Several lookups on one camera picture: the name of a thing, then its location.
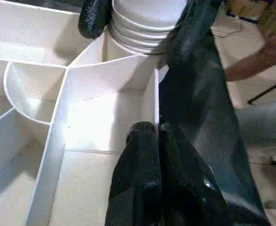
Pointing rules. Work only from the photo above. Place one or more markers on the black plastic mat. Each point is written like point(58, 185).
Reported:
point(208, 117)

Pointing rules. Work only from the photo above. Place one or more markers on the yellow patterned garment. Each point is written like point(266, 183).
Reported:
point(270, 14)

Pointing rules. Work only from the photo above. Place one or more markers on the person's bare tan limb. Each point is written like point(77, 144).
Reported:
point(255, 61)

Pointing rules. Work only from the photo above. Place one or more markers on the white plastic table leg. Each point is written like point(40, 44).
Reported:
point(147, 19)

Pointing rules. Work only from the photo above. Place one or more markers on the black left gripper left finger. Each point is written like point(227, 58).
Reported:
point(135, 179)

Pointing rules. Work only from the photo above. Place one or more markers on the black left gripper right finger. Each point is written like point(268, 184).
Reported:
point(190, 188)

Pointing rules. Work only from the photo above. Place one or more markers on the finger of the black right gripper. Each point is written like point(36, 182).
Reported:
point(194, 28)
point(94, 16)

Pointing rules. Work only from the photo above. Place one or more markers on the white plastic table top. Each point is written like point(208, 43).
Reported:
point(95, 127)

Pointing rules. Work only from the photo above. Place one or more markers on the black floor stand bar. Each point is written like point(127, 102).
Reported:
point(270, 90)

